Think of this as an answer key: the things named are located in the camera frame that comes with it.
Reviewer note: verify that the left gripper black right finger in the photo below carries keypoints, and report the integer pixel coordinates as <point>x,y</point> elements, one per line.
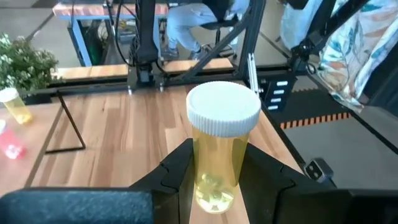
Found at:
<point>264,193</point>

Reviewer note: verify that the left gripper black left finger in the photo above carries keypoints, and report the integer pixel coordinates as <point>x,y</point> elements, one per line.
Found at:
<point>168,199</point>

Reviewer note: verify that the yellow pill bottle white cap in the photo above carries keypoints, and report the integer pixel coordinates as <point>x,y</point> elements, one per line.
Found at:
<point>222,105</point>
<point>15,107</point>

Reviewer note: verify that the red pill bottle white cap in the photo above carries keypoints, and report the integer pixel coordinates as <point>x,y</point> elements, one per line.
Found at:
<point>11,146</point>

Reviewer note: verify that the black ribbed floor mat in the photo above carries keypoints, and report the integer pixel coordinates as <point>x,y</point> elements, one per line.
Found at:
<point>311,105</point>

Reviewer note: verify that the black control box white labels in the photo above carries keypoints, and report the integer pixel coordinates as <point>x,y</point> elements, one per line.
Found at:
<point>278,93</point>

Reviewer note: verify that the blue floral cloth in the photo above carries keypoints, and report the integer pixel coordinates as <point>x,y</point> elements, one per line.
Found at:
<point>357,46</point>

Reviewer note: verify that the plain white cloth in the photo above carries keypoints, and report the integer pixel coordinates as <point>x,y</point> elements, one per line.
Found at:
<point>295,21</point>

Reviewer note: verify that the black office chair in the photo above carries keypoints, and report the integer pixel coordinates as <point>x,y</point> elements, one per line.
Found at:
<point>217,25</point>

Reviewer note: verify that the person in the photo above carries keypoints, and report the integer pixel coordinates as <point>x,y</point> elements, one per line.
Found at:
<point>183,21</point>

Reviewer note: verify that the green potted plant black pot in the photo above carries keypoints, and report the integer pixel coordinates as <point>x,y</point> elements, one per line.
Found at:
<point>25,62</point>

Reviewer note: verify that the grey table corner bracket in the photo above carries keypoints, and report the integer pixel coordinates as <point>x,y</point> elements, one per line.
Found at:
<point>317,170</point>

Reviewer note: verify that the silver metal bracket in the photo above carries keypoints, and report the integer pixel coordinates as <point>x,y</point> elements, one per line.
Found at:
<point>253,74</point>

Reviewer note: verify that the black diagonal frame strut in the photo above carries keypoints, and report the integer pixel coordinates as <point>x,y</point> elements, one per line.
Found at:
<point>211,53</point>

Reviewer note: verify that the black aluminium frame post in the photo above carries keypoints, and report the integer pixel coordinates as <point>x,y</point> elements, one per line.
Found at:
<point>252,31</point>

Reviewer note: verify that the blue grey frame desk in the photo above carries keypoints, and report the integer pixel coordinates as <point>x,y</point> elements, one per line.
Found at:
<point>77,37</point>

